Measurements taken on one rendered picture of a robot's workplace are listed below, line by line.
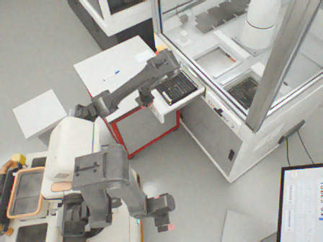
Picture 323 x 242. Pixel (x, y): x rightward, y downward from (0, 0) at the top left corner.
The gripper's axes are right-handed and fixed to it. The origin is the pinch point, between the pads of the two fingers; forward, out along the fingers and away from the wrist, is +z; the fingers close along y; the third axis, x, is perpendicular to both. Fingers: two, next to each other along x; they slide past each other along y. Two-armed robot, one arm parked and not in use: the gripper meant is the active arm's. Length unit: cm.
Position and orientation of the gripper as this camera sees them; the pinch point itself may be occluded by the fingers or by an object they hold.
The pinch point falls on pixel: (146, 106)
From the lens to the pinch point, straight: 157.1
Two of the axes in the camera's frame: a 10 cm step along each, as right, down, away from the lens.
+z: 0.2, 6.0, 8.0
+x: -5.7, -6.5, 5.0
